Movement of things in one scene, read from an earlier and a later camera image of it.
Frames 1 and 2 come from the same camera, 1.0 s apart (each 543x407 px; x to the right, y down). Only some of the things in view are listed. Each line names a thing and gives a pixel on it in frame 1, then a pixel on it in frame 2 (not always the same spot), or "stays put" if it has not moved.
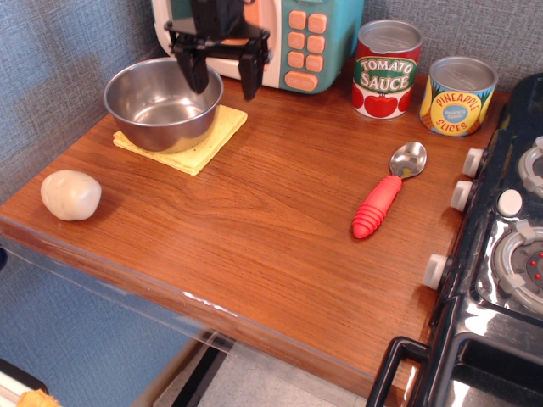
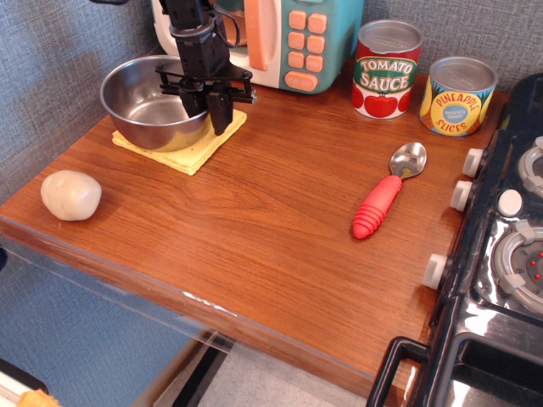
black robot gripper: [217, 29] to [204, 57]
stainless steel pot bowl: [154, 108] stays put
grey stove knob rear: [473, 161] stays put
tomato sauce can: [387, 58] stays put
